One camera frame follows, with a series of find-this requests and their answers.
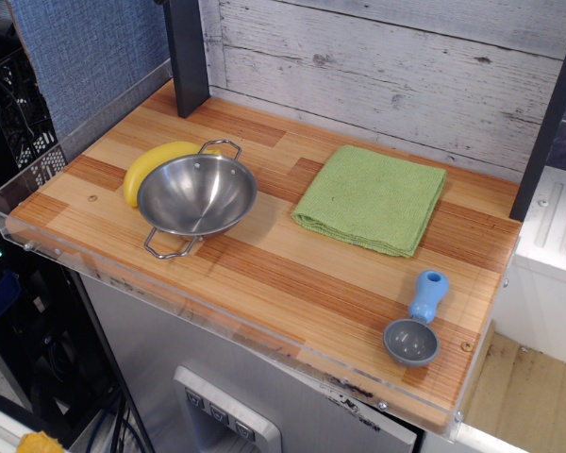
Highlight dark grey right post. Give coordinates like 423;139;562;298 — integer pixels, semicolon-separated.
509;56;566;222

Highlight yellow toy banana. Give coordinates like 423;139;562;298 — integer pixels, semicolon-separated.
123;141;201;208

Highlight silver toy fridge cabinet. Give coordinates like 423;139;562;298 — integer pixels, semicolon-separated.
81;277;423;452

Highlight blue handled grey spoon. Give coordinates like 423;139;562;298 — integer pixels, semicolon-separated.
383;270;449;368

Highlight white toy sink unit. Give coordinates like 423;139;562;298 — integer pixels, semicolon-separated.
491;167;566;362

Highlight green folded cloth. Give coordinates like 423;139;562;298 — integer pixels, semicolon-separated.
291;145;446;258

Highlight steel bowl with handles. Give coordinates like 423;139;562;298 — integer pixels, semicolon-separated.
137;139;258;260

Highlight dark grey post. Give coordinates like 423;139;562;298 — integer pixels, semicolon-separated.
163;0;210;118
509;56;566;222

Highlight black plastic crate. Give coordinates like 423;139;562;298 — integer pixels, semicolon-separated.
0;49;58;170

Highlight dark grey left post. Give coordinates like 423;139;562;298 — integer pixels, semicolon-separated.
163;0;210;118

